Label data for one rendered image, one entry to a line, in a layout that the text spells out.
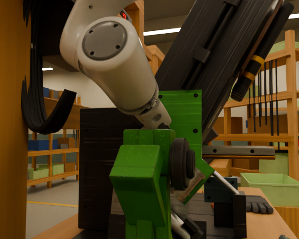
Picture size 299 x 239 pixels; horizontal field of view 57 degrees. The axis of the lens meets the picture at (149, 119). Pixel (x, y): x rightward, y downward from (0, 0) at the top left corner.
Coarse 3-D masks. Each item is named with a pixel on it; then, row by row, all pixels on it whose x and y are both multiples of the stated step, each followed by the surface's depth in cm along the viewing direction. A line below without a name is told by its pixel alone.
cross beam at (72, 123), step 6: (48, 102) 84; (54, 102) 87; (48, 108) 84; (72, 108) 98; (78, 108) 102; (48, 114) 84; (72, 114) 98; (78, 114) 102; (66, 120) 94; (72, 120) 98; (78, 120) 102; (66, 126) 94; (72, 126) 98; (78, 126) 102
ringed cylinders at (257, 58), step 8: (280, 8) 82; (288, 8) 81; (280, 16) 81; (288, 16) 81; (272, 24) 82; (280, 24) 81; (272, 32) 81; (264, 40) 82; (272, 40) 82; (264, 48) 82; (256, 56) 82; (264, 56) 82; (248, 64) 83; (256, 64) 82; (248, 72) 82; (256, 72) 83; (240, 80) 83; (248, 80) 82; (240, 88) 83; (248, 88) 83; (232, 96) 95; (240, 96) 88
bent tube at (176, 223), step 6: (144, 126) 64; (168, 126) 63; (174, 216) 56; (174, 222) 55; (180, 222) 55; (174, 228) 55; (180, 228) 55; (186, 228) 55; (180, 234) 54; (186, 234) 54; (192, 234) 54
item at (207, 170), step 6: (198, 162) 61; (204, 162) 61; (198, 168) 61; (204, 168) 60; (210, 168) 60; (204, 174) 60; (210, 174) 60; (204, 180) 60; (198, 186) 59; (192, 192) 59; (186, 198) 59
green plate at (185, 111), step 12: (168, 96) 68; (180, 96) 67; (192, 96) 67; (168, 108) 67; (180, 108) 66; (192, 108) 66; (180, 120) 65; (192, 120) 65; (180, 132) 64; (192, 132) 64; (192, 144) 63
